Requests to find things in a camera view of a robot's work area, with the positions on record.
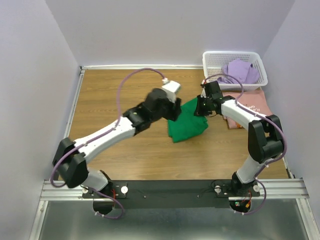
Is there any aluminium front rail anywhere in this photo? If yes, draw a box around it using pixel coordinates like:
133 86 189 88
39 178 311 201

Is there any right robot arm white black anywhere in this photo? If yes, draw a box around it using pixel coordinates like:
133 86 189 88
194 80 287 196

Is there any aluminium rail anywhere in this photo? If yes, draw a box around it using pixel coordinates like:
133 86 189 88
80 64 203 71
39 178 311 201
62 67 85 139

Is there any black base mat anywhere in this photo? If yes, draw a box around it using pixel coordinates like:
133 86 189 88
82 178 261 210

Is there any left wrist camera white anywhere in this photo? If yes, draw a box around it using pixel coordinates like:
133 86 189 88
161 77 181 103

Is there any purple t shirt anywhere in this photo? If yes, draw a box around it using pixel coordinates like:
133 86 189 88
222 58 260 84

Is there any aluminium left rail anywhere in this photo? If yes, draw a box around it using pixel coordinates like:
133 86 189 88
62 67 85 139

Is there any green t shirt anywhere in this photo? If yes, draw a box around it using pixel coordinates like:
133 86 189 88
167 97 209 143

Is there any folded pink t shirt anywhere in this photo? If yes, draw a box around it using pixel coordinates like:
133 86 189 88
223 89 273 130

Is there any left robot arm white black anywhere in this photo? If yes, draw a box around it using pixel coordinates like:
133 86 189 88
52 88 181 198

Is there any aluminium back rail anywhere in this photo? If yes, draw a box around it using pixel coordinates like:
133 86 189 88
80 64 203 71

